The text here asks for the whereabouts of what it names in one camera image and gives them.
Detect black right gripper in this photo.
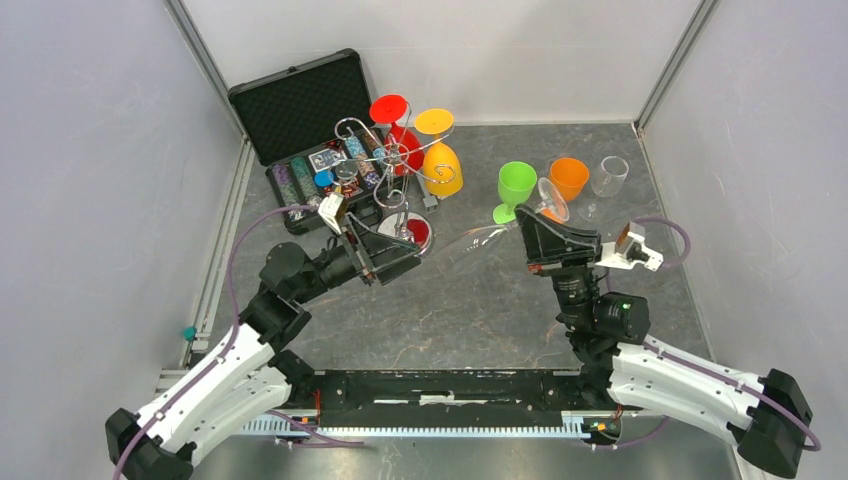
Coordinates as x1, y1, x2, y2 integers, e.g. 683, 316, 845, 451
514, 205, 601, 332

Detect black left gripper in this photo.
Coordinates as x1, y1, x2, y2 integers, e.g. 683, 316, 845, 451
293, 212, 421, 304

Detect green plastic wine glass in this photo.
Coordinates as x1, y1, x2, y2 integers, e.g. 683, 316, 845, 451
492, 161, 537, 224

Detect orange plastic wine glass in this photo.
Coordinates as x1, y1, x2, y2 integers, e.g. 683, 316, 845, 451
539, 157, 590, 223

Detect clear wine glass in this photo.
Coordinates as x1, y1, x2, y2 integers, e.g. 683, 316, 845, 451
434, 178, 570, 275
578, 156, 630, 221

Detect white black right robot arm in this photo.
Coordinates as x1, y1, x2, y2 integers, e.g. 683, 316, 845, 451
515, 204, 822, 479

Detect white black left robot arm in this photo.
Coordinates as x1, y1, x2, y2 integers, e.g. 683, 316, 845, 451
106, 215, 421, 479

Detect yellow plastic wine glass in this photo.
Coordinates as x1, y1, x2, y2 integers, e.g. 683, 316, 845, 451
415, 108, 464, 199

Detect red plastic wine glass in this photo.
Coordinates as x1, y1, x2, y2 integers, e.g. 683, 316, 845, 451
369, 94, 424, 175

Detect grey white blue brick toy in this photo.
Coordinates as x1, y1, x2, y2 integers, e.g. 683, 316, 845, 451
422, 192, 439, 213

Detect black poker chip case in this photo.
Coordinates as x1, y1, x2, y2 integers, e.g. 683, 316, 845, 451
227, 48, 398, 226

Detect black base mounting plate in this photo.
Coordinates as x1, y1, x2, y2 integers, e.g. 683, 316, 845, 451
283, 369, 619, 428

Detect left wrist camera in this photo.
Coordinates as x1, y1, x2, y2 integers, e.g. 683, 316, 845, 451
318, 191, 348, 235

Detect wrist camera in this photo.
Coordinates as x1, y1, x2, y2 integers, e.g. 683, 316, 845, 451
318, 191, 348, 235
596, 222, 664, 271

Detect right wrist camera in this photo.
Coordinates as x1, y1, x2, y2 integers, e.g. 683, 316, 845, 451
596, 222, 664, 271

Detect chrome wire glass rack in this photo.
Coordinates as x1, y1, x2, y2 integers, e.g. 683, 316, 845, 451
352, 128, 434, 256

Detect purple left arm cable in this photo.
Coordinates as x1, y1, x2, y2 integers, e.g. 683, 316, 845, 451
109, 203, 366, 480

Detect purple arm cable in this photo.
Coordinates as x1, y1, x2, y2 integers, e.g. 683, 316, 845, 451
109, 203, 366, 480
582, 217, 823, 453

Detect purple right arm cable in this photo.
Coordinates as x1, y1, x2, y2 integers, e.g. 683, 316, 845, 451
582, 217, 823, 453

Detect slotted cable duct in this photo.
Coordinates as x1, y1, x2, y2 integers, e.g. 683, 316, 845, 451
236, 414, 591, 440

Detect teal clip on frame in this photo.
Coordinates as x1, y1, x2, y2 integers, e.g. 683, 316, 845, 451
181, 326, 197, 343

